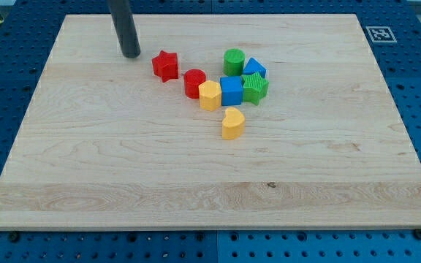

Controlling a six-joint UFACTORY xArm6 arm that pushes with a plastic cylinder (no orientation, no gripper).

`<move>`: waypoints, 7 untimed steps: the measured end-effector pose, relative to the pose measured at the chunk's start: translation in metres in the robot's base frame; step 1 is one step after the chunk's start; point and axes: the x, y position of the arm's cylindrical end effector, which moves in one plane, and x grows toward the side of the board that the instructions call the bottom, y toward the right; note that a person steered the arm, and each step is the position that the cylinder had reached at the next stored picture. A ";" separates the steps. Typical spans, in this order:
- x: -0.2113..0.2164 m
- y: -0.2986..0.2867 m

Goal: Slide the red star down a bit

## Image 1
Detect green star block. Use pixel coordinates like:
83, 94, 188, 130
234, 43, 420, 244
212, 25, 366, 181
242, 72, 269, 105

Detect red star block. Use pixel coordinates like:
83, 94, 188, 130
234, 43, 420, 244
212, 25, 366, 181
151, 50, 178, 83

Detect yellow crescent block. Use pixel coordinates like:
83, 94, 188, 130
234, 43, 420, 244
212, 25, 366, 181
221, 107, 246, 140

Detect yellow hexagon block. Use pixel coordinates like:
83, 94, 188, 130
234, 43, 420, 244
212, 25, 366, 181
199, 80, 221, 111

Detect blue cube block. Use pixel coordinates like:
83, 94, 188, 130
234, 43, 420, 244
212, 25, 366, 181
220, 76, 243, 106

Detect red cylinder block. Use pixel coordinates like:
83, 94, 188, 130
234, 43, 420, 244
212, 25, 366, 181
183, 69, 206, 99

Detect green cylinder block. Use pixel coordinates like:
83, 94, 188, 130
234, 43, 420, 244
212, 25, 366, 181
223, 48, 246, 76

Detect blue triangle block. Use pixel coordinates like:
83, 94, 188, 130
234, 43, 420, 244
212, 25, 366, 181
243, 57, 267, 78

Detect light wooden board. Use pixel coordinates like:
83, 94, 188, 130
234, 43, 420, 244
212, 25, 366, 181
0, 14, 421, 231

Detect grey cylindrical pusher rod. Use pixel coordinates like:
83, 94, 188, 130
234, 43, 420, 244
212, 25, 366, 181
107, 0, 141, 58

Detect white fiducial marker tag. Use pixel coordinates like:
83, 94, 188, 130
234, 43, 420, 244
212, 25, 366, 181
366, 26, 397, 43

